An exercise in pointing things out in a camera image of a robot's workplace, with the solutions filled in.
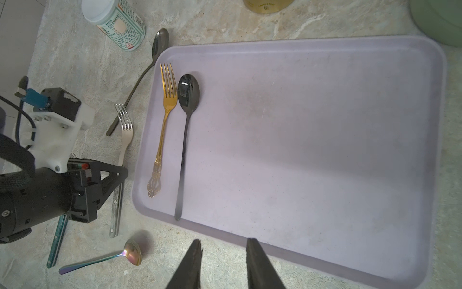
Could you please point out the black spoon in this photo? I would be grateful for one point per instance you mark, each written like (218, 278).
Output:
(189, 98)
(138, 93)

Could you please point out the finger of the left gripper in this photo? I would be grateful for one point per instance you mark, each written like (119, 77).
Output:
(105, 178)

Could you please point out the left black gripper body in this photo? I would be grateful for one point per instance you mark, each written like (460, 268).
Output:
(86, 189)

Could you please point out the iridescent rainbow spoon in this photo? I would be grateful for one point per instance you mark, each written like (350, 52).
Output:
(131, 252)

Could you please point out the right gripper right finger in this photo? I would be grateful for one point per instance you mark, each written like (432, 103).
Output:
(260, 271)

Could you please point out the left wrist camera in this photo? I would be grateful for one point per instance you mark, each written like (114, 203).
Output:
(57, 117)

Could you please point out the lilac plastic tray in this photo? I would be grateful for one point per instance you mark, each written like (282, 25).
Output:
(325, 150)

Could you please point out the white printed cup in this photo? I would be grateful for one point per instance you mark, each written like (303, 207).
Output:
(117, 20)

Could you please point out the silver fork marbled handle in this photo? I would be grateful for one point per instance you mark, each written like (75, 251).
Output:
(127, 136)

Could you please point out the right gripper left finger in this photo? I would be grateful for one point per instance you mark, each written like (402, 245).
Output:
(187, 275)

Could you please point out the gold ornate fork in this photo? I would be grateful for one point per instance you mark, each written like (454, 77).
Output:
(170, 101)

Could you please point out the silver fork green handle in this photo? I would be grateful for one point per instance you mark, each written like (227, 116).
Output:
(57, 241)

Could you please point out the gold round tin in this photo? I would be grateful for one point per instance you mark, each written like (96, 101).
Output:
(267, 6)

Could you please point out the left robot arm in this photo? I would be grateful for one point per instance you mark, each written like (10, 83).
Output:
(33, 196)

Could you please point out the green thermos jug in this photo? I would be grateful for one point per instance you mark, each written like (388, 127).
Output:
(440, 20)

